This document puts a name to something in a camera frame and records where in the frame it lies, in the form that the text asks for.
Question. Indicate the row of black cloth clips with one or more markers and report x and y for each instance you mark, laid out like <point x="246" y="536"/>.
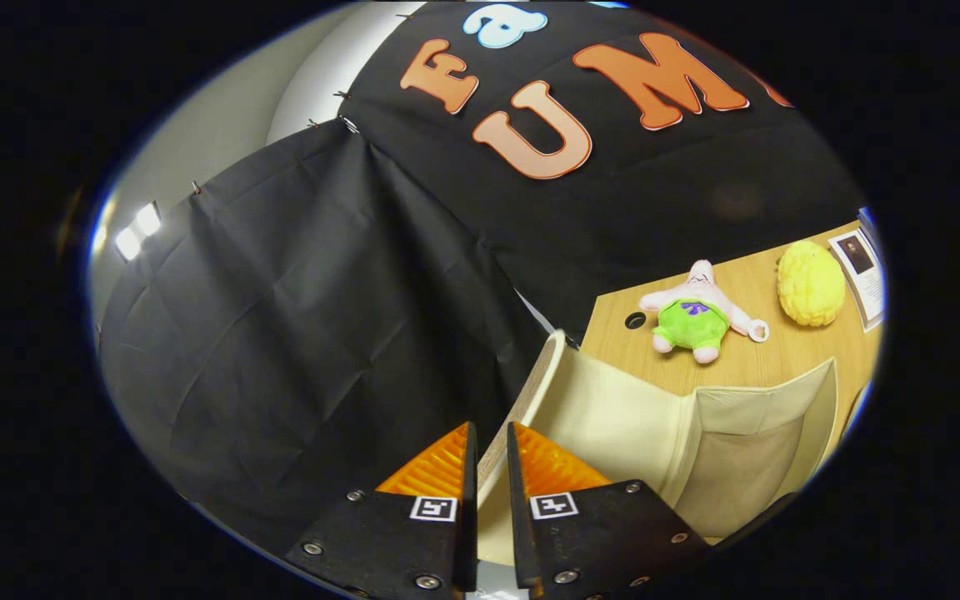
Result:
<point x="344" y="95"/>

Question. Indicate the yellow plush ball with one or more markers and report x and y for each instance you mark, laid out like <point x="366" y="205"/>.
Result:
<point x="811" y="283"/>

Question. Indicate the cream fabric storage box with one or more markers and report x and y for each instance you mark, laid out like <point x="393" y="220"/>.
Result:
<point x="613" y="417"/>

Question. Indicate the pink and green plush toy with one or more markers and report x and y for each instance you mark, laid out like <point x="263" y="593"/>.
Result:
<point x="692" y="321"/>

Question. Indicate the ceiling light panel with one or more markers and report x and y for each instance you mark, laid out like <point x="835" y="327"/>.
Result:
<point x="127" y="244"/>
<point x="147" y="219"/>

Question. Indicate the black backdrop cloth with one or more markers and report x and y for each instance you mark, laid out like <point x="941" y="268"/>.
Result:
<point x="322" y="333"/>

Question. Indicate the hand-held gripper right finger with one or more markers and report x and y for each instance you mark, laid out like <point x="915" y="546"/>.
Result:
<point x="517" y="517"/>

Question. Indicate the white portrait cover book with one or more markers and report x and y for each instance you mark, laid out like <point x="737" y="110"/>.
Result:
<point x="863" y="275"/>

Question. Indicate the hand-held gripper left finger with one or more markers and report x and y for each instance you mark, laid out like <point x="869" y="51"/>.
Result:
<point x="469" y="517"/>

